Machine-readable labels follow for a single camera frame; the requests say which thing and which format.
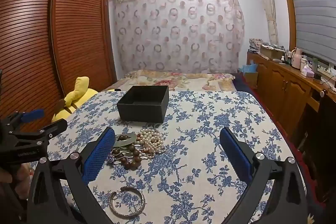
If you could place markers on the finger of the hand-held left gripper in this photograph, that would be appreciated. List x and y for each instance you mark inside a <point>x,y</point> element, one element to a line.
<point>52,129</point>
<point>31,115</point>

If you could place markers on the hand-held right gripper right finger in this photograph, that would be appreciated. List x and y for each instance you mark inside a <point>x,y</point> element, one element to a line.
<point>236,154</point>

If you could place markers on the silver hair clip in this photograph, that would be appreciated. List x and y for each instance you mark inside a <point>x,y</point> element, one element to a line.
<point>126,141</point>

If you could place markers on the grey window blind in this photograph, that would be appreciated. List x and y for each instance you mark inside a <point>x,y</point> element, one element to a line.
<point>312,3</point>

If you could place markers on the stack of printed packets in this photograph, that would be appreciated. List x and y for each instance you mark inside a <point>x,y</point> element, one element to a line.
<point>254,45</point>

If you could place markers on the yellow plush toy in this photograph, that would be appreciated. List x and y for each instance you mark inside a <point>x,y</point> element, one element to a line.
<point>76,98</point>

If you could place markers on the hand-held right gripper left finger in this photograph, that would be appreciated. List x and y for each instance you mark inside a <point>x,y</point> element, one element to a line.
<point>99,154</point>

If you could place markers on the floral bed blanket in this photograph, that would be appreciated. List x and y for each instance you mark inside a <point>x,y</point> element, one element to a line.
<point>168,79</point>

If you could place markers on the tied cream curtain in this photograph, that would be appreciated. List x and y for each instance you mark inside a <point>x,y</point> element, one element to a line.
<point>270,11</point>

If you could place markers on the brown slatted wooden wardrobe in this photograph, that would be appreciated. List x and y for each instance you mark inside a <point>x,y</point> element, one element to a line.
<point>52,43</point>

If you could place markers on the blue floral tablecloth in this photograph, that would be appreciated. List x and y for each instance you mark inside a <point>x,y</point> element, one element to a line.
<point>189,134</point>

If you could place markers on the cardboard box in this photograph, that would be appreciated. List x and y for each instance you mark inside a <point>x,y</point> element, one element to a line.
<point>270,52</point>

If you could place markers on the silver bangle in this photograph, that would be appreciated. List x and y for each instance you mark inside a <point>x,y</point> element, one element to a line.
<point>141,203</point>

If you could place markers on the wooden window frame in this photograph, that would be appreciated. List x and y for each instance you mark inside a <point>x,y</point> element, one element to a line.
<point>287,3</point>

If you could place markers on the pink thermos jug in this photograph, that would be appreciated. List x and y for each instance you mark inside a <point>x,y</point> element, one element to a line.
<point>296,58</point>

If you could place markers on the purple tissue box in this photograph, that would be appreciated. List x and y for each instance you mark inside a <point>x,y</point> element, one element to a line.
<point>306,71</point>

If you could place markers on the green bottle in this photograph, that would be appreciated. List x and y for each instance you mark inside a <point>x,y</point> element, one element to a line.
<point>315,65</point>

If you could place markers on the dark chair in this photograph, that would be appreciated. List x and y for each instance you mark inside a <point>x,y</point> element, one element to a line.
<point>323,140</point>

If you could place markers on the blue paper bag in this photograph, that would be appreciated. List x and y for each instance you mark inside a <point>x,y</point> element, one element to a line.
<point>250,74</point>

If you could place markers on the wooden sideboard cabinet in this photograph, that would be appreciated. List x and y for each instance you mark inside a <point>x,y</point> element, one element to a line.
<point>281,87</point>

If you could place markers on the sheer circle-patterned curtain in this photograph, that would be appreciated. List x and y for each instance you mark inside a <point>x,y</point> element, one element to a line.
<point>178,35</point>

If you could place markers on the black box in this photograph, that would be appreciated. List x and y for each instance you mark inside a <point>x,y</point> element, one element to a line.
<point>143,106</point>

